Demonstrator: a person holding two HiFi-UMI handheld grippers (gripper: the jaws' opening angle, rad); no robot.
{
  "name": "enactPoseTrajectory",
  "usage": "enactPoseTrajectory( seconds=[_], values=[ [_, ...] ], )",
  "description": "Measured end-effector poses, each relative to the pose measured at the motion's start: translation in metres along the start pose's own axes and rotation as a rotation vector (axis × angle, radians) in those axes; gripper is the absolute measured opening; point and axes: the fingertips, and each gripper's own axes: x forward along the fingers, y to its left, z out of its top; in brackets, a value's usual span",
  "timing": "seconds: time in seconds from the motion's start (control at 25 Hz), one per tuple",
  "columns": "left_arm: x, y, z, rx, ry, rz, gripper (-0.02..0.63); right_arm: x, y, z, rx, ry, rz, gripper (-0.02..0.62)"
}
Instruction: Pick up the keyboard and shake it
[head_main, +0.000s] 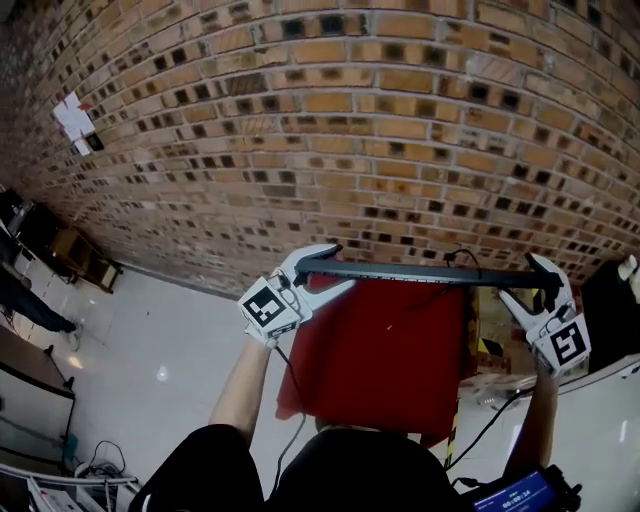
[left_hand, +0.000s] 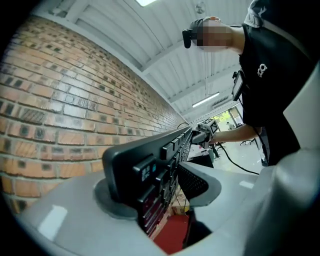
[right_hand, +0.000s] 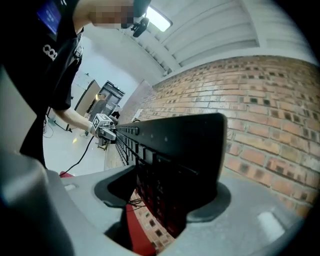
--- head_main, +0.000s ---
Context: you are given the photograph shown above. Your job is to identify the person's right forearm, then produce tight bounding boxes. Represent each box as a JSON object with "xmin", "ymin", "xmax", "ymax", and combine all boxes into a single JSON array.
[{"xmin": 514, "ymin": 369, "xmax": 562, "ymax": 477}]

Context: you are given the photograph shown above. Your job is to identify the black keyboard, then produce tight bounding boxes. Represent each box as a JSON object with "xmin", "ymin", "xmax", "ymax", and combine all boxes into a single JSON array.
[{"xmin": 294, "ymin": 263, "xmax": 552, "ymax": 292}]

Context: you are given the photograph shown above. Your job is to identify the red cloth covered table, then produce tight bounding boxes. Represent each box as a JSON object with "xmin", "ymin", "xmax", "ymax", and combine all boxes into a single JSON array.
[{"xmin": 274, "ymin": 279, "xmax": 477, "ymax": 449}]

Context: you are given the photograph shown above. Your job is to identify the white paper sheet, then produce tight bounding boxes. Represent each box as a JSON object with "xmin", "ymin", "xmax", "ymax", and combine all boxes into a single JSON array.
[{"xmin": 52, "ymin": 92, "xmax": 95, "ymax": 156}]

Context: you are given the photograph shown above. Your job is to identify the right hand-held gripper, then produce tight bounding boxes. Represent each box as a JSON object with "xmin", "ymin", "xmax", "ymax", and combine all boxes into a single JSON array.
[{"xmin": 498, "ymin": 253, "xmax": 594, "ymax": 379}]

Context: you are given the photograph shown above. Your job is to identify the hand-held gripper cable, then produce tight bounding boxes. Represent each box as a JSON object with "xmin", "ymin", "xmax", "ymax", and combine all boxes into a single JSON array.
[
  {"xmin": 443, "ymin": 385, "xmax": 534, "ymax": 470},
  {"xmin": 269, "ymin": 343, "xmax": 309, "ymax": 506}
]

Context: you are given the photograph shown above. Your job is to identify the person's left hand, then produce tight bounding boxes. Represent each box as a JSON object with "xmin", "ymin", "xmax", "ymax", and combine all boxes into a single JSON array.
[{"xmin": 244, "ymin": 329, "xmax": 281, "ymax": 351}]

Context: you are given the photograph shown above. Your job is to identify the white flat panel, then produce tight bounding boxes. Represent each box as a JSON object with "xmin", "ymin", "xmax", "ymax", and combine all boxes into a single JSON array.
[{"xmin": 549, "ymin": 352, "xmax": 640, "ymax": 501}]

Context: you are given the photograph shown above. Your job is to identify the left hand-held gripper cable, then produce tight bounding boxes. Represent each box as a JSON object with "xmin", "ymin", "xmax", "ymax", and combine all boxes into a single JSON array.
[{"xmin": 269, "ymin": 343, "xmax": 309, "ymax": 506}]

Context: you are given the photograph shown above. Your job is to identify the white metal rack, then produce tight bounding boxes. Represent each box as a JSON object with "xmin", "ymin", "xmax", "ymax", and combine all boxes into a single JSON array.
[{"xmin": 0, "ymin": 459, "xmax": 142, "ymax": 512}]

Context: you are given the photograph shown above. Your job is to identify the person's black shirt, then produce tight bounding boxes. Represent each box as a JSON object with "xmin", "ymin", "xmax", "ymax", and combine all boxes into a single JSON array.
[{"xmin": 132, "ymin": 424, "xmax": 477, "ymax": 512}]

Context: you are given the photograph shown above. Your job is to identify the right hand-held gripper cable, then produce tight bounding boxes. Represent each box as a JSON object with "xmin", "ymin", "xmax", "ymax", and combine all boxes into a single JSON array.
[{"xmin": 443, "ymin": 385, "xmax": 534, "ymax": 470}]

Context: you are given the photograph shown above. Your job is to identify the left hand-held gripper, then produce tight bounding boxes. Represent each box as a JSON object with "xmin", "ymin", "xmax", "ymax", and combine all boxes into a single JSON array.
[{"xmin": 237, "ymin": 243, "xmax": 357, "ymax": 342}]

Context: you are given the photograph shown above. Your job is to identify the person's left forearm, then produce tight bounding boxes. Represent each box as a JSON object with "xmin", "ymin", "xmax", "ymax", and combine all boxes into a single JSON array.
[{"xmin": 207, "ymin": 339, "xmax": 275, "ymax": 446}]

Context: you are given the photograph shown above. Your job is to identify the black looped cable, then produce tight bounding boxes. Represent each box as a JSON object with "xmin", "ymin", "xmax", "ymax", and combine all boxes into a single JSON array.
[{"xmin": 403, "ymin": 248, "xmax": 482, "ymax": 312}]

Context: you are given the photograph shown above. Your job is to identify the black floor cables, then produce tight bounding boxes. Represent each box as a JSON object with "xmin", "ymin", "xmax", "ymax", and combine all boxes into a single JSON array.
[{"xmin": 74, "ymin": 439, "xmax": 142, "ymax": 482}]

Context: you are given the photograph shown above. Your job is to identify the white desk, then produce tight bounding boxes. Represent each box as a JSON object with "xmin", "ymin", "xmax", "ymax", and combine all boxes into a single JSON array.
[{"xmin": 0, "ymin": 319, "xmax": 77, "ymax": 454}]

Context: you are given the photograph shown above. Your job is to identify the black tablet with blue screen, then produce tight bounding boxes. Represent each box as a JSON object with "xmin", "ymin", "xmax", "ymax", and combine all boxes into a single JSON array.
[{"xmin": 472, "ymin": 464, "xmax": 585, "ymax": 512}]

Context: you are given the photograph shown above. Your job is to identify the large white figure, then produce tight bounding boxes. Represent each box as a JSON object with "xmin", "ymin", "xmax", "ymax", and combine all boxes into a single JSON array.
[{"xmin": 617, "ymin": 254, "xmax": 640, "ymax": 292}]

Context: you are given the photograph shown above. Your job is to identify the yellow black floor tape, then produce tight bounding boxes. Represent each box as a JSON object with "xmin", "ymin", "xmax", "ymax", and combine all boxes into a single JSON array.
[{"xmin": 442, "ymin": 399, "xmax": 462, "ymax": 469}]

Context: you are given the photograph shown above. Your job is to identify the wooden shelf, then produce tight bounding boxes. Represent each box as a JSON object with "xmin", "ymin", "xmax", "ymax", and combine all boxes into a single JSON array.
[{"xmin": 47, "ymin": 227, "xmax": 125, "ymax": 296}]

